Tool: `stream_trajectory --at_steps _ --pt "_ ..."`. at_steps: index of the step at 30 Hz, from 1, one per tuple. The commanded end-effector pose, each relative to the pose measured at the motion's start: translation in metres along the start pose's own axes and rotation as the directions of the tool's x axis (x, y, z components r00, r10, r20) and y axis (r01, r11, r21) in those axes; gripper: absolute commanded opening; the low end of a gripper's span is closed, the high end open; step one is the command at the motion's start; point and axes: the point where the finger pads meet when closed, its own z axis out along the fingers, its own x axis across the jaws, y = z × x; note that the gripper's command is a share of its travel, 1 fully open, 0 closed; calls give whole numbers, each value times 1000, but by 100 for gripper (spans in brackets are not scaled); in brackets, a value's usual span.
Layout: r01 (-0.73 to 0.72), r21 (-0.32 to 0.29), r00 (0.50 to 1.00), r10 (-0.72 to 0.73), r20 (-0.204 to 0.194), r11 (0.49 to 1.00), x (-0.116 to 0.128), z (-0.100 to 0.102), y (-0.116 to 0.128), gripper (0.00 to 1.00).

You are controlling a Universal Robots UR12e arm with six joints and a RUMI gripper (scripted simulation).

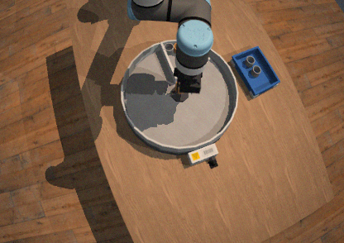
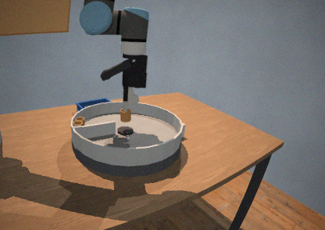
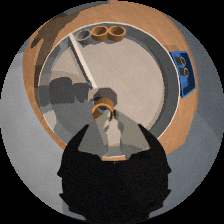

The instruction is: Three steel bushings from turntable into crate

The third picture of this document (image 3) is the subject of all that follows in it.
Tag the blue open box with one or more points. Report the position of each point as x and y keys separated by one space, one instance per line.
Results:
x=188 y=83

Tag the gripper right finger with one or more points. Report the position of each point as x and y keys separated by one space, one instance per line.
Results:
x=137 y=139

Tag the grey metal ring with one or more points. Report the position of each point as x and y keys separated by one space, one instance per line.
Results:
x=179 y=59
x=83 y=34
x=183 y=71

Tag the bronze bushing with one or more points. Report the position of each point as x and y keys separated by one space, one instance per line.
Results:
x=116 y=29
x=100 y=29
x=105 y=102

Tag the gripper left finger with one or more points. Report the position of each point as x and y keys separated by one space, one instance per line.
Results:
x=91 y=139

